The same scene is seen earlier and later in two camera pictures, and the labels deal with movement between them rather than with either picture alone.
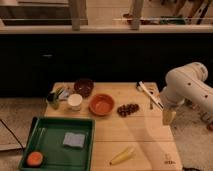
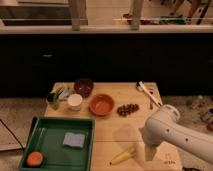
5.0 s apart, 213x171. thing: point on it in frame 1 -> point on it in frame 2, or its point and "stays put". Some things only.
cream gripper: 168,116 -> 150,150
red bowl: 101,104 stays put
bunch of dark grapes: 127,109 stays put
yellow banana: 123,156 stays put
